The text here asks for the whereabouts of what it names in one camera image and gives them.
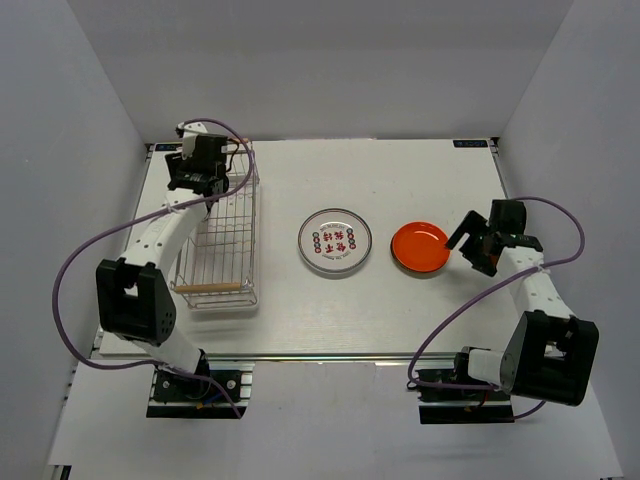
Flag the orange plate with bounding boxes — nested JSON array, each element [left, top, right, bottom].
[[390, 221, 450, 273]]

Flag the white plate red characters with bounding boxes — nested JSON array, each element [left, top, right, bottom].
[[297, 208, 373, 270]]

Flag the teal blue patterned plate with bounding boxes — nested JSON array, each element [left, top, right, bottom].
[[389, 245, 432, 278]]

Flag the white plate green red rim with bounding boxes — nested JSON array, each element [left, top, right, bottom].
[[298, 254, 370, 280]]

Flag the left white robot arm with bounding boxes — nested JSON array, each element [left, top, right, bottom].
[[96, 134, 230, 399]]

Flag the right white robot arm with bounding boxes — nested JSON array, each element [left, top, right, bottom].
[[445, 200, 599, 406]]

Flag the left blue table label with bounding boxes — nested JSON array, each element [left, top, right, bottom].
[[154, 143, 179, 151]]

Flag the blue table label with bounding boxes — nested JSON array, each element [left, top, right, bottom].
[[453, 139, 489, 148], [154, 143, 179, 151]]

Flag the right blue table label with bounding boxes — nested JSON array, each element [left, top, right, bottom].
[[453, 139, 489, 148]]

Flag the white drip tray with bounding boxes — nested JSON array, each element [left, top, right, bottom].
[[182, 292, 259, 314]]

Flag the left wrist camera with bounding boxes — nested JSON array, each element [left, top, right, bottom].
[[176, 122, 208, 160]]

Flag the wire dish rack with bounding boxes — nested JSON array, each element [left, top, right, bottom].
[[170, 137, 260, 297]]

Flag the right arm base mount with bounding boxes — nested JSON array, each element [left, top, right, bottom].
[[407, 381, 515, 425]]

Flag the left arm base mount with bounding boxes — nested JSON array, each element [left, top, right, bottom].
[[146, 362, 253, 420]]

